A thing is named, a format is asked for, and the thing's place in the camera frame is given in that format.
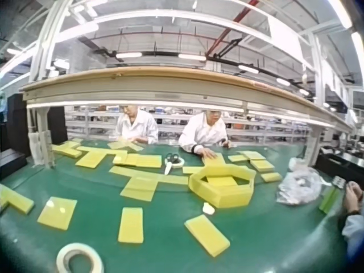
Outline scattered yellow foam pads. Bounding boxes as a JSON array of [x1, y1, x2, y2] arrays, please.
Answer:
[[0, 138, 284, 259]]

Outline small white tape roll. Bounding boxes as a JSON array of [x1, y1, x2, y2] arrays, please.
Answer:
[[164, 156, 185, 169]]

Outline black trays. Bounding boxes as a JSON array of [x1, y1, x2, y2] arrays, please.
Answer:
[[314, 147, 364, 183]]

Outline clear plastic bag with parts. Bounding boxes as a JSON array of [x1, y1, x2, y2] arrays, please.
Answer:
[[275, 167, 325, 205]]

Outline small white plastic bag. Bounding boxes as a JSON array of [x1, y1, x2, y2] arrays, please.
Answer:
[[288, 156, 307, 172]]

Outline large white tape roll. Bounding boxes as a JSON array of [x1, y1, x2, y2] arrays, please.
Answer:
[[56, 242, 104, 273]]

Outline white workbench post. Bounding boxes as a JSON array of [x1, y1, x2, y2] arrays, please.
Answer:
[[27, 107, 56, 169]]

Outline yellow foam hexagon frame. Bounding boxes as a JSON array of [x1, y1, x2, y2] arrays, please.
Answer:
[[189, 164, 257, 210]]

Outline black-handled scissors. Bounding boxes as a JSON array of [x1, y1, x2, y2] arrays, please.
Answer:
[[164, 152, 180, 175]]

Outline white overhead metal frame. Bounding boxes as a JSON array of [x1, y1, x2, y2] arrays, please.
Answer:
[[28, 0, 355, 96]]

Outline black stacked crates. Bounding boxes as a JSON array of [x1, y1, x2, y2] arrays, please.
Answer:
[[0, 93, 69, 175]]

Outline beige overhead workbench shelf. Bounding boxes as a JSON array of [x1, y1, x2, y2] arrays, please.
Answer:
[[18, 65, 355, 135]]

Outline green plastic strip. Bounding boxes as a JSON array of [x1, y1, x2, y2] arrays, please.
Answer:
[[318, 187, 341, 213]]

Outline background shelving racks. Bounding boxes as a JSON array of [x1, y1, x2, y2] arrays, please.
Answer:
[[65, 104, 311, 146]]

